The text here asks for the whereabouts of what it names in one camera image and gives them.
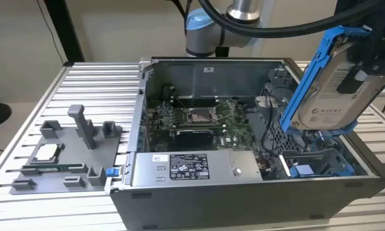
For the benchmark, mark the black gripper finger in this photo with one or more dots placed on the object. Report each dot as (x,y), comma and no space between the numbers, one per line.
(351,83)

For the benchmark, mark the hard disk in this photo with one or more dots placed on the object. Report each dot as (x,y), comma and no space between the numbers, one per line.
(327,106)

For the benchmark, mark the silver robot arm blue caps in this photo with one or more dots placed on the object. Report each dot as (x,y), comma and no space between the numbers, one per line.
(205,36)

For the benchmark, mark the blue disk carrier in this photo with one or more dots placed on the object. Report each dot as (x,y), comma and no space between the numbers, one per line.
(303,173)

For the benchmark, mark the black RAM slot bank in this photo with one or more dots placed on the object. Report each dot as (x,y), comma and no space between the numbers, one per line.
(180,126)
(205,101)

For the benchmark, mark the perforated metal drive cage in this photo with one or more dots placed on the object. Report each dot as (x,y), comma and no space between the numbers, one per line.
(272,125)

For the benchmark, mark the green motherboard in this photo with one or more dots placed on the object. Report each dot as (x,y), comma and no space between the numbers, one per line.
(233,130)

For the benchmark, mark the CPU socket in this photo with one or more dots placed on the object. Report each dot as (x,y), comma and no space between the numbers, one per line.
(197,116)

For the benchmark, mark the thin metal locking lever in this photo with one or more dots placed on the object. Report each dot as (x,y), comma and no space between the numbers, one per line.
(181,102)

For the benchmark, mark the black graphics card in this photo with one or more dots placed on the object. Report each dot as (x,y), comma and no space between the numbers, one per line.
(192,138)

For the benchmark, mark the open dark grey PC case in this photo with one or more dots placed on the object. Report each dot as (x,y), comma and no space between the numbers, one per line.
(212,207)

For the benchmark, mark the silver power supply unit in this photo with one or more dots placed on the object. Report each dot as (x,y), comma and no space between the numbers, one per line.
(147,173)

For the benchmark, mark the blue case latch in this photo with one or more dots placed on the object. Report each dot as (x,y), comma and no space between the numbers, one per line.
(111,172)

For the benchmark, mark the grey plastic parts rack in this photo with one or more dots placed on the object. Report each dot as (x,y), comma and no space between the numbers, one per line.
(67,144)

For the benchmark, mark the green RAM stick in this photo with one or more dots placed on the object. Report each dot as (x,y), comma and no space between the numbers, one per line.
(60,166)

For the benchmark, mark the silver CPU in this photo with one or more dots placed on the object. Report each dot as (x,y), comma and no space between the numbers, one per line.
(47,152)

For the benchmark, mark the black frame post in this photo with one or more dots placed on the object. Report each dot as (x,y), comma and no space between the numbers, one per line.
(67,31)

